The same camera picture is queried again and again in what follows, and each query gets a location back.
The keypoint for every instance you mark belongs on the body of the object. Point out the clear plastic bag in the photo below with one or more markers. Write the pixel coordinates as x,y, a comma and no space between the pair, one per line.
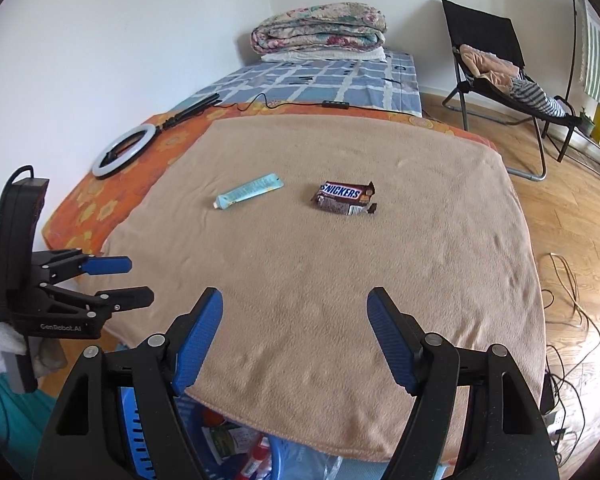
332,467

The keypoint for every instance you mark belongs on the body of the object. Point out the white green wipes packet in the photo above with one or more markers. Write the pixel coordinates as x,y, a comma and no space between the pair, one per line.
225,442

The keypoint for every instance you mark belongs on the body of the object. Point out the person's left hand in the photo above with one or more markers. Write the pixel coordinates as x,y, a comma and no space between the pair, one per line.
47,357

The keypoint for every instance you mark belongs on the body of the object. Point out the orange floral bed sheet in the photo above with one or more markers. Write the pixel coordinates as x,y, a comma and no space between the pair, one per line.
145,160

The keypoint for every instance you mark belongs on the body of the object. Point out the folded floral quilt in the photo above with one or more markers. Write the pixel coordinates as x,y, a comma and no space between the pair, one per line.
320,25

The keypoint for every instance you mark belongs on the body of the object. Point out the teal toothpaste tube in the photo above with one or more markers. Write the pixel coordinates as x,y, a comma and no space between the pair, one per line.
250,191

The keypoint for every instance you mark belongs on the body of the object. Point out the white power strip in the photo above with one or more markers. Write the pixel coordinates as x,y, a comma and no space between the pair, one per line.
555,422

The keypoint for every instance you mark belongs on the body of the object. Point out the small green plant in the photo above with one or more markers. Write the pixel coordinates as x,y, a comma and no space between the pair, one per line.
586,121

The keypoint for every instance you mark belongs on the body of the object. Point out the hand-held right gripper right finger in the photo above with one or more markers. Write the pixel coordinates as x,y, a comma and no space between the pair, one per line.
390,340

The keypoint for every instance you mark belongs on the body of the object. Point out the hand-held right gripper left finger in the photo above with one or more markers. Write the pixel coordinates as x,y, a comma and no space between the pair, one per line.
200,340

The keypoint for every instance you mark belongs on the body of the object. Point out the long red white box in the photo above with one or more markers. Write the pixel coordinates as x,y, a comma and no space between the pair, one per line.
255,460

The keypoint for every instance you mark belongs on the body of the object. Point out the black folding chair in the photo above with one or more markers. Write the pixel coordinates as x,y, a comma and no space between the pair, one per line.
480,25

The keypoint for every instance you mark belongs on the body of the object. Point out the blue plastic basket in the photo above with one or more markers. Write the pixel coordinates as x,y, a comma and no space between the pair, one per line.
127,410

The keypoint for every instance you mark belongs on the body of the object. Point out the beige fleece blanket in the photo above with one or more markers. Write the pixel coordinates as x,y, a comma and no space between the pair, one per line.
305,270

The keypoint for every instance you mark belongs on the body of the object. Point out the blue checked bed sheet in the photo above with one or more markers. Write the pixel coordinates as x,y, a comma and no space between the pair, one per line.
305,85

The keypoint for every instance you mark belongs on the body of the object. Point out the brown chocolate bar wrapper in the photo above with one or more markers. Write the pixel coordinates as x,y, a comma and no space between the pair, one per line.
340,195

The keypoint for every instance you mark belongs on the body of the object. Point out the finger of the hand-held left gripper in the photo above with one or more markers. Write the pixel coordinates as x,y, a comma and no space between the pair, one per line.
110,265
125,297

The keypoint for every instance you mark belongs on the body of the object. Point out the pink beige cloth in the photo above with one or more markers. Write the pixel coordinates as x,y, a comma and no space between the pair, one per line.
490,67

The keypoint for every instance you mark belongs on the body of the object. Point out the folded white blanket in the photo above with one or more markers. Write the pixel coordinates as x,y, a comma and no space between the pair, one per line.
325,55

